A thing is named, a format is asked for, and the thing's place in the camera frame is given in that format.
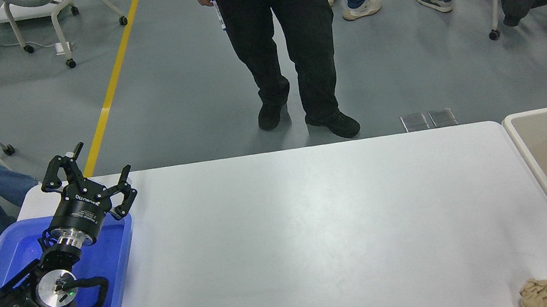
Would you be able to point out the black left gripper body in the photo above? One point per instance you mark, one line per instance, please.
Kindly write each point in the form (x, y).
(82, 207)

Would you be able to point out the blue and white marker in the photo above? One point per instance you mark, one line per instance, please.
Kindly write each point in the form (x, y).
(220, 18)

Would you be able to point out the yellow floor tape line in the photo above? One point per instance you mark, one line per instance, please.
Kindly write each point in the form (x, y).
(115, 74)

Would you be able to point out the white power strip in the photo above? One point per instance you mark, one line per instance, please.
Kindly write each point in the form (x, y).
(63, 48)

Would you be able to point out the white chair with casters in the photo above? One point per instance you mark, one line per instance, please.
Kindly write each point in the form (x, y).
(58, 34)

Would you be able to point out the metal floor plate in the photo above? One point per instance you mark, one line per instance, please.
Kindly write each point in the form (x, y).
(442, 118)
(415, 122)

